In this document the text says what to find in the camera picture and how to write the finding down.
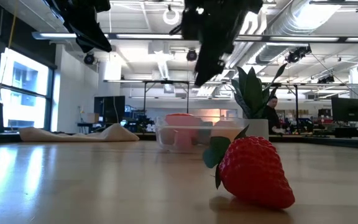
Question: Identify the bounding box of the black ceiling camera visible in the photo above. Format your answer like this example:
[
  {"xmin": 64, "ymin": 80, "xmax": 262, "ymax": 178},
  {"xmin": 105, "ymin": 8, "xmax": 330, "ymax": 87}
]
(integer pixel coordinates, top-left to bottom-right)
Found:
[
  {"xmin": 285, "ymin": 45, "xmax": 312, "ymax": 64},
  {"xmin": 317, "ymin": 74, "xmax": 335, "ymax": 85},
  {"xmin": 186, "ymin": 48, "xmax": 198, "ymax": 62},
  {"xmin": 83, "ymin": 52, "xmax": 96, "ymax": 65}
]

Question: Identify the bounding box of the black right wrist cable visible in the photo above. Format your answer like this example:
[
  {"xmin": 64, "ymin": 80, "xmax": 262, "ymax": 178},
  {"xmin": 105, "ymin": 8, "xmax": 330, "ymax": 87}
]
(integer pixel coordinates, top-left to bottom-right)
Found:
[{"xmin": 169, "ymin": 24, "xmax": 185, "ymax": 37}]

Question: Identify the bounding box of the long ceiling light bar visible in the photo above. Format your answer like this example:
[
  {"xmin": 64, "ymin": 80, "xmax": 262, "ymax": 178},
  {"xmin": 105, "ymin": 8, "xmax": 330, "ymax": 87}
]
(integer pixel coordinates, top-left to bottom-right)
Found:
[{"xmin": 31, "ymin": 30, "xmax": 358, "ymax": 43}]

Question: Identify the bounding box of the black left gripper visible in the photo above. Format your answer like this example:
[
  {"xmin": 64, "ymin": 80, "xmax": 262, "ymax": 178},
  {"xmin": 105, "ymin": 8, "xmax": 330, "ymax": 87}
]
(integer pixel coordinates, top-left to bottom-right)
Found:
[{"xmin": 47, "ymin": 0, "xmax": 112, "ymax": 54}]

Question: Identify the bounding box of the person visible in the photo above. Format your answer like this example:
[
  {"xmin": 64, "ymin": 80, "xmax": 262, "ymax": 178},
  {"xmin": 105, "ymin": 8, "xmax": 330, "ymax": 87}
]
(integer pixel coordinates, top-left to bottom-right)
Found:
[{"xmin": 263, "ymin": 95, "xmax": 288, "ymax": 136}]

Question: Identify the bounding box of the black background station frame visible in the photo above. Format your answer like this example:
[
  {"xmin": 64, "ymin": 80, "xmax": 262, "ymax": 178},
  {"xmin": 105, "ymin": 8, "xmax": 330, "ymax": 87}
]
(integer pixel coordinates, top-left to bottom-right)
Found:
[{"xmin": 142, "ymin": 79, "xmax": 191, "ymax": 114}]

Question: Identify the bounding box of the clear plastic tupperware container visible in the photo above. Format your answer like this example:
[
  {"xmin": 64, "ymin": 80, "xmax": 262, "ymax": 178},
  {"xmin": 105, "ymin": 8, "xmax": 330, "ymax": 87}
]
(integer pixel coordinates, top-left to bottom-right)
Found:
[{"xmin": 155, "ymin": 113, "xmax": 246, "ymax": 153}]

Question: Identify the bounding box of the red toy strawberry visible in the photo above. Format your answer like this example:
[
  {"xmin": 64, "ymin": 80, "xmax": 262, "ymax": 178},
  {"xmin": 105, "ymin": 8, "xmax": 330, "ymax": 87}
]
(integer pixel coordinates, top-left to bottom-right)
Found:
[{"xmin": 202, "ymin": 125, "xmax": 296, "ymax": 210}]

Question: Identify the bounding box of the white ring lamp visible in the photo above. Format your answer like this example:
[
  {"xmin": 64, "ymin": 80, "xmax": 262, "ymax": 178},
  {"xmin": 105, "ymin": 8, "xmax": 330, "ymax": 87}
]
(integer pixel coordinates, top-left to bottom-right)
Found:
[{"xmin": 162, "ymin": 8, "xmax": 180, "ymax": 26}]

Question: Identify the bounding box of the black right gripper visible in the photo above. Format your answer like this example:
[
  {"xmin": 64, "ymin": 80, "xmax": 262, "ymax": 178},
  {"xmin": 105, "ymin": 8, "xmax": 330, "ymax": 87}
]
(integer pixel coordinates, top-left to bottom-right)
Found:
[{"xmin": 180, "ymin": 0, "xmax": 254, "ymax": 88}]

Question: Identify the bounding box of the green plant in white pot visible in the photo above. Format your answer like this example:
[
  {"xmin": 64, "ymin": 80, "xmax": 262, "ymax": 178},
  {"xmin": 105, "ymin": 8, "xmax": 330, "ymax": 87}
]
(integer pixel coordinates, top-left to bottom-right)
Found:
[{"xmin": 230, "ymin": 63, "xmax": 288, "ymax": 141}]

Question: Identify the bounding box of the pale pink cloth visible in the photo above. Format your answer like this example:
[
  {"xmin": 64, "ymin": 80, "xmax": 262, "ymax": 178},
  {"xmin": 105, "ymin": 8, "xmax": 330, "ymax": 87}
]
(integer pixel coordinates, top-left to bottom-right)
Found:
[{"xmin": 19, "ymin": 123, "xmax": 140, "ymax": 143}]

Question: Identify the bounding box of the black computer monitor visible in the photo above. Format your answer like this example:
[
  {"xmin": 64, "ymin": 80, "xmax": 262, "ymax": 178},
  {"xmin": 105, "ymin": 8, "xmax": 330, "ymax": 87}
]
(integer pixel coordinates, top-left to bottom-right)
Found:
[
  {"xmin": 93, "ymin": 95, "xmax": 126, "ymax": 118},
  {"xmin": 331, "ymin": 97, "xmax": 358, "ymax": 123}
]

